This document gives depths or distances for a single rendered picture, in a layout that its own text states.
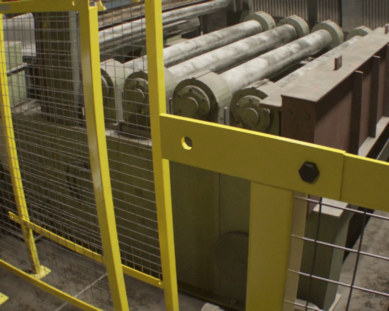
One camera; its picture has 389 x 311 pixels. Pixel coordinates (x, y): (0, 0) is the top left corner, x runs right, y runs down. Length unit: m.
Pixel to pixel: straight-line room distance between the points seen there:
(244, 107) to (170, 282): 0.90
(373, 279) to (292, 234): 2.88
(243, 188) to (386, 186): 2.29
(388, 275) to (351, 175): 3.00
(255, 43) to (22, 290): 2.39
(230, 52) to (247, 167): 3.12
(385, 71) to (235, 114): 1.49
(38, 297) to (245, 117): 1.69
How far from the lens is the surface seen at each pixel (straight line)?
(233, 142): 0.55
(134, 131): 3.12
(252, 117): 2.62
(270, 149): 0.54
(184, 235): 3.14
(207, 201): 2.93
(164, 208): 2.42
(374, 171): 0.51
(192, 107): 2.79
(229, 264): 3.01
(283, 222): 0.57
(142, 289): 3.35
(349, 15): 11.27
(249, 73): 3.18
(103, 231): 2.18
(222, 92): 2.81
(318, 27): 4.60
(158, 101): 2.22
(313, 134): 2.37
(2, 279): 3.61
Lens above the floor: 2.06
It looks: 24 degrees down
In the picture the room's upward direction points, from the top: 2 degrees counter-clockwise
